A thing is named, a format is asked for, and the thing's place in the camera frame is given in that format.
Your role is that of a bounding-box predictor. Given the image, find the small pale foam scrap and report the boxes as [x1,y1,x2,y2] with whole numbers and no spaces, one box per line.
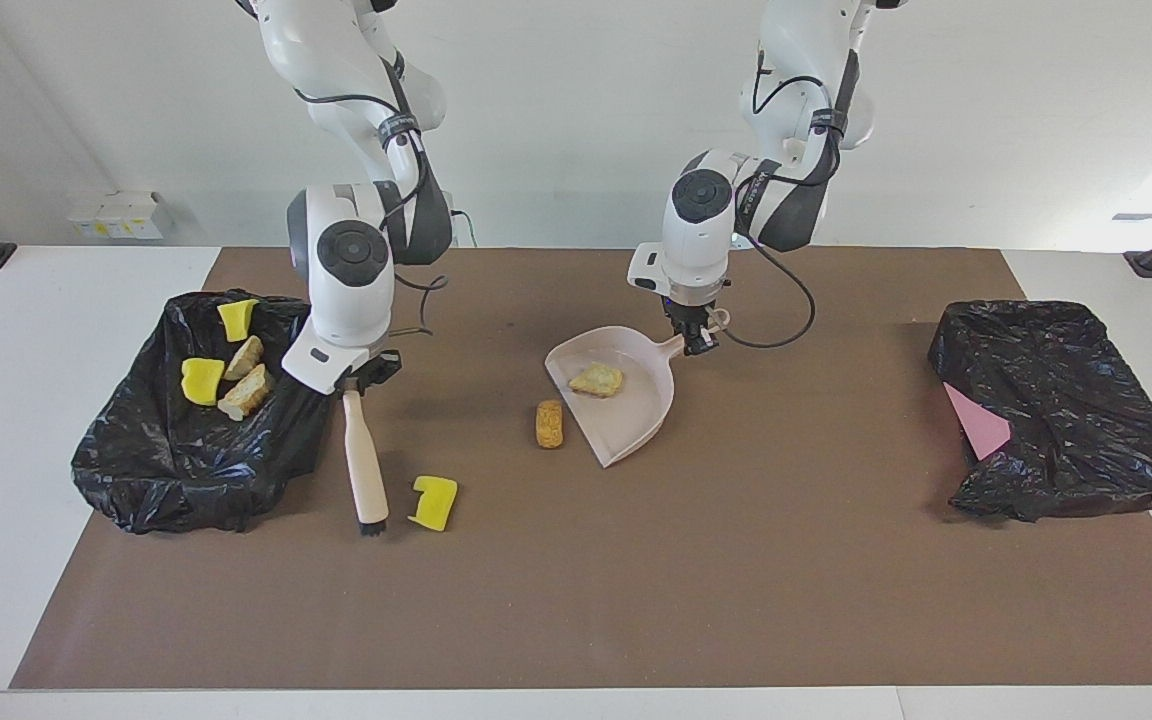
[225,335,265,382]

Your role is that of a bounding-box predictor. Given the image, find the large pale foam scrap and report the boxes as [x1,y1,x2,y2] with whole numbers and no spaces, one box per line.
[217,362,276,421]

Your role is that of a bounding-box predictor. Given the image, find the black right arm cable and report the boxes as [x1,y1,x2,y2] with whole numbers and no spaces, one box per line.
[294,60,452,336]

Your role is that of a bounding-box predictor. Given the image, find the pale pink plastic dustpan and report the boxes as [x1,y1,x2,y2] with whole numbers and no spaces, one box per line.
[544,308,732,469]

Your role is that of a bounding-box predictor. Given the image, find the beige hand brush black bristles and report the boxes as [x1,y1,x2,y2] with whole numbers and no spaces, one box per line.
[341,388,390,536]

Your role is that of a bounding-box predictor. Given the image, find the black bag lined bin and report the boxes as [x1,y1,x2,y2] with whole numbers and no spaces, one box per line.
[71,290,334,535]

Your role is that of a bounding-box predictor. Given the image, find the black bag on pink bin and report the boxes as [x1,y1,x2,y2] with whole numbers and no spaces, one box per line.
[927,299,1152,523]

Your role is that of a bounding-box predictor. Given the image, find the large yellow sponge chunk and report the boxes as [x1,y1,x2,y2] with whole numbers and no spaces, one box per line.
[181,357,226,407]

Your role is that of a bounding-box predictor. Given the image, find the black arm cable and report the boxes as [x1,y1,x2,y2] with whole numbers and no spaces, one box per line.
[726,50,862,351]
[294,60,452,336]

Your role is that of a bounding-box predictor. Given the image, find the yellow notched sponge piece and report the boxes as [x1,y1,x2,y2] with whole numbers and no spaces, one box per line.
[407,475,459,532]

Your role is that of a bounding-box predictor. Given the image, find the yellow sponge chunk green edge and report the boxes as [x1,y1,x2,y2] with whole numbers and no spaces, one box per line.
[217,298,260,344]

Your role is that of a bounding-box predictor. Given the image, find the brown table mat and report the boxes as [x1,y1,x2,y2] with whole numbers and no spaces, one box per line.
[9,247,1152,691]

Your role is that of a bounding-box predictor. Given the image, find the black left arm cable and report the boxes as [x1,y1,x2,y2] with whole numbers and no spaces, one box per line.
[726,50,862,351]

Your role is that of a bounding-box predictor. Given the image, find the white wall socket box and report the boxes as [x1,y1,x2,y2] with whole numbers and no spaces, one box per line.
[66,192,169,241]

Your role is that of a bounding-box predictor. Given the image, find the pink bin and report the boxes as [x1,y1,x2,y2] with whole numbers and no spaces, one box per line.
[943,382,1013,461]

